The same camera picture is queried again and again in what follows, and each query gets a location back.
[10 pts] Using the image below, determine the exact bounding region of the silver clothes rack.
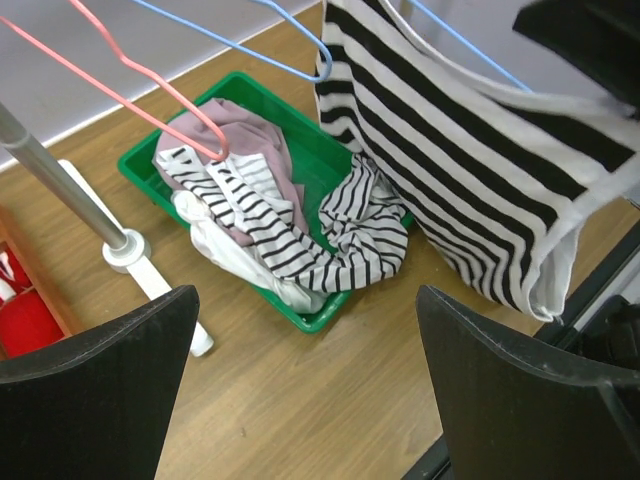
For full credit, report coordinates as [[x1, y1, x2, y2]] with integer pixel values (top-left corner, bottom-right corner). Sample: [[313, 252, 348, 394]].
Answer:
[[0, 99, 215, 358]]

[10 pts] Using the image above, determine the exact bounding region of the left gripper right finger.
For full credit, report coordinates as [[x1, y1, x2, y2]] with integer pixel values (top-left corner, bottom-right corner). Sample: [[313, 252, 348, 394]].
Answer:
[[416, 286, 639, 479]]

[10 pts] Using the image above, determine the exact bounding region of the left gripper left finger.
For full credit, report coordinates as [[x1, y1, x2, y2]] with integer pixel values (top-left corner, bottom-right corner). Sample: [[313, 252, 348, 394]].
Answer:
[[1, 285, 200, 479]]

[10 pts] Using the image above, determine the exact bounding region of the pink wire hanger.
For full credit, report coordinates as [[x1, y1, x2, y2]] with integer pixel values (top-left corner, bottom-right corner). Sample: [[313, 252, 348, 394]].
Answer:
[[0, 0, 231, 164]]

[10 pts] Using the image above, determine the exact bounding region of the red white sock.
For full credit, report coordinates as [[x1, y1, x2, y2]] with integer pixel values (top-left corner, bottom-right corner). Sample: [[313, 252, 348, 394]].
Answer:
[[1, 245, 32, 304]]

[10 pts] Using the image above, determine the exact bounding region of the red folded cloth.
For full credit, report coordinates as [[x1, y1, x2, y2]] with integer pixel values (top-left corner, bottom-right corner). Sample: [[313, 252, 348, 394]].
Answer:
[[1, 290, 64, 358]]

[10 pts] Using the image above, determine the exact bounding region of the green plastic basket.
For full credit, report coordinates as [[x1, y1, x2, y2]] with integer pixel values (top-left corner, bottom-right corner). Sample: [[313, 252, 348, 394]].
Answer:
[[119, 72, 411, 333]]

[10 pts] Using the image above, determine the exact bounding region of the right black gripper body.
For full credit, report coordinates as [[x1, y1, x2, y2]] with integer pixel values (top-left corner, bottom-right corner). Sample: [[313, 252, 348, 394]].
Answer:
[[512, 0, 639, 118]]

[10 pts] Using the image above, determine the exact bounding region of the wide striped tank top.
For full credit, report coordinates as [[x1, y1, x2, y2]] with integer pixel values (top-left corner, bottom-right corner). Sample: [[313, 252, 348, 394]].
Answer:
[[315, 1, 639, 322]]

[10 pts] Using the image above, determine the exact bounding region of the thin striped white shirt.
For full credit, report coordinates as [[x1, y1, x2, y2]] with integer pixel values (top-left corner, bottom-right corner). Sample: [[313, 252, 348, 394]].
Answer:
[[156, 146, 408, 314]]

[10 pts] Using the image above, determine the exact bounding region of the blue wire hanger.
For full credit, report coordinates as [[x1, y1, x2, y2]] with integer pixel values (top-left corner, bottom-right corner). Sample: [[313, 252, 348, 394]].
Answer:
[[129, 0, 334, 84], [406, 0, 535, 91]]

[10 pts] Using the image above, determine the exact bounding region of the mauve pink garment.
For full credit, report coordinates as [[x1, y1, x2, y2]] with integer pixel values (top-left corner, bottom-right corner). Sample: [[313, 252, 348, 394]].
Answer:
[[152, 98, 309, 246]]

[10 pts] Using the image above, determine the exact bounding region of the orange compartment tray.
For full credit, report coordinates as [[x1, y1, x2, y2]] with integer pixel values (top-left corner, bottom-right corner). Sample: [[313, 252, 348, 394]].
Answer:
[[1, 208, 85, 360]]

